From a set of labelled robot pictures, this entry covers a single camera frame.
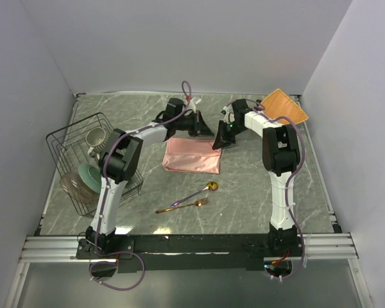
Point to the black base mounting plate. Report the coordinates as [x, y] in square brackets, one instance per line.
[188, 252]

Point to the pink satin napkin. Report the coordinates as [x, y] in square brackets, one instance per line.
[191, 156]

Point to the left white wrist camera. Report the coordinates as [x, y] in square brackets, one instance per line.
[193, 104]

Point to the gold spoon with purple handle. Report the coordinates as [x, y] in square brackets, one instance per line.
[210, 186]

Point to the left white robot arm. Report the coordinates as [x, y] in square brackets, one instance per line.
[119, 160]

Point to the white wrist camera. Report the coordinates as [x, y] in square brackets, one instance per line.
[228, 114]
[193, 104]

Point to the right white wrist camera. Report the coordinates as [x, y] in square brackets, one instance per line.
[228, 114]

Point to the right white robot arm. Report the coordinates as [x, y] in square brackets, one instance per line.
[282, 156]

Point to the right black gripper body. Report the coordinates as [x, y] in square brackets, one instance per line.
[228, 133]

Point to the aluminium rail frame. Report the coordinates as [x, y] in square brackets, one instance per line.
[59, 249]

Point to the black wire dish rack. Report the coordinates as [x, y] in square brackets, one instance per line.
[69, 149]

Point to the rose gold fork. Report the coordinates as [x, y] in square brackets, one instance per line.
[197, 203]

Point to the teal green bowl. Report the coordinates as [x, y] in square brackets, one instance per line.
[90, 176]

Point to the clear glass bowl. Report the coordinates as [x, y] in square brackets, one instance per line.
[73, 185]

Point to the grey striped mug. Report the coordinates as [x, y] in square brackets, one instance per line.
[96, 140]

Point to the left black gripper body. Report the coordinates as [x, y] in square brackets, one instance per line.
[187, 124]

